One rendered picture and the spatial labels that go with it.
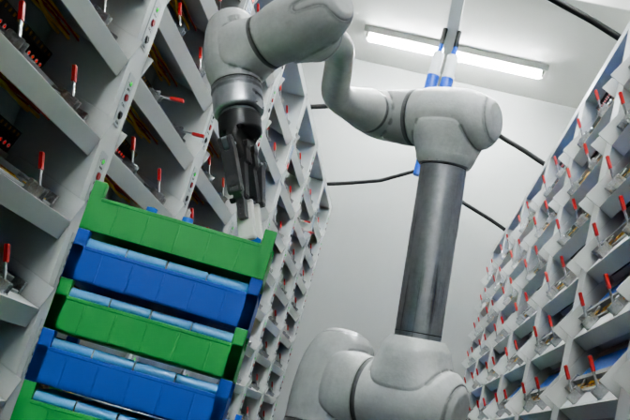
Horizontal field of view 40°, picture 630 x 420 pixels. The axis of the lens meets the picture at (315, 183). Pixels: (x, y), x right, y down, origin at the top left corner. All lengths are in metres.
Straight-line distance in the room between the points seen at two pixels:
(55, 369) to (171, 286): 0.21
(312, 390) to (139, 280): 0.66
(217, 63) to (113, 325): 0.48
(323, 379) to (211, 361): 0.59
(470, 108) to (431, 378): 0.57
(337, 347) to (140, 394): 0.67
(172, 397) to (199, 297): 0.15
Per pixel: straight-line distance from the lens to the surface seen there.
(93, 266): 1.40
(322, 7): 1.45
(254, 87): 1.51
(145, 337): 1.37
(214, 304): 1.37
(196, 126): 2.65
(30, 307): 1.84
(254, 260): 1.38
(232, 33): 1.54
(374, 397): 1.85
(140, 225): 1.40
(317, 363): 1.93
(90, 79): 1.99
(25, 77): 1.60
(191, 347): 1.36
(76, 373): 1.38
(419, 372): 1.81
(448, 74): 4.47
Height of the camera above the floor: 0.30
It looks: 15 degrees up
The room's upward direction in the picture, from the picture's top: 16 degrees clockwise
